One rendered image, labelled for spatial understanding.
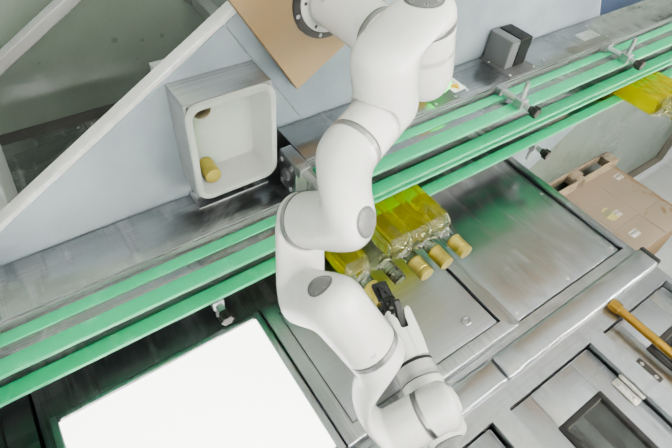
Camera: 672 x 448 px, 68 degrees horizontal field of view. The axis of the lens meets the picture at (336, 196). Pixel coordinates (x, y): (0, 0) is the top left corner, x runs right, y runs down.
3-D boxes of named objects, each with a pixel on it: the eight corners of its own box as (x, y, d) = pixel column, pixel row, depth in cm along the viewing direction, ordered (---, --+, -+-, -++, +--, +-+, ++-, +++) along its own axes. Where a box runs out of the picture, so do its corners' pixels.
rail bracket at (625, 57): (596, 50, 150) (636, 72, 142) (607, 27, 145) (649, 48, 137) (604, 47, 152) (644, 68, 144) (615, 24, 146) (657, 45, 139)
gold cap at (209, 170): (209, 170, 105) (219, 183, 102) (194, 170, 102) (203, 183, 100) (214, 156, 103) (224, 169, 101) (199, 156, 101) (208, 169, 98)
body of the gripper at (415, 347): (429, 378, 94) (404, 327, 102) (441, 353, 87) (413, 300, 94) (393, 391, 92) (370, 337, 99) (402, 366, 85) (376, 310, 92)
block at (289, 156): (276, 181, 112) (293, 200, 108) (276, 148, 106) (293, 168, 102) (290, 175, 114) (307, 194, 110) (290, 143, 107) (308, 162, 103)
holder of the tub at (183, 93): (186, 193, 108) (202, 216, 104) (164, 83, 88) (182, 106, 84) (257, 166, 115) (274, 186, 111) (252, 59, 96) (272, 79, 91)
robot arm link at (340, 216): (311, 125, 74) (248, 192, 68) (371, 112, 64) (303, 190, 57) (361, 192, 80) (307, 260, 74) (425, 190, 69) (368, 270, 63)
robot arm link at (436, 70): (359, 73, 89) (418, 121, 80) (352, 5, 78) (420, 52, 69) (401, 49, 91) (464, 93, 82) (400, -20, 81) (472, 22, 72)
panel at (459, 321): (52, 425, 93) (110, 624, 74) (46, 419, 91) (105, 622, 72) (417, 232, 133) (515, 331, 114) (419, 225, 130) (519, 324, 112)
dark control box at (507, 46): (481, 55, 139) (504, 70, 135) (489, 28, 133) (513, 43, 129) (501, 48, 143) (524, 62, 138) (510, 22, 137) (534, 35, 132)
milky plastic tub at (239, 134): (183, 177, 104) (200, 203, 99) (164, 84, 88) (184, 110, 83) (258, 149, 111) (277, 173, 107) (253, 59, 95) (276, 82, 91)
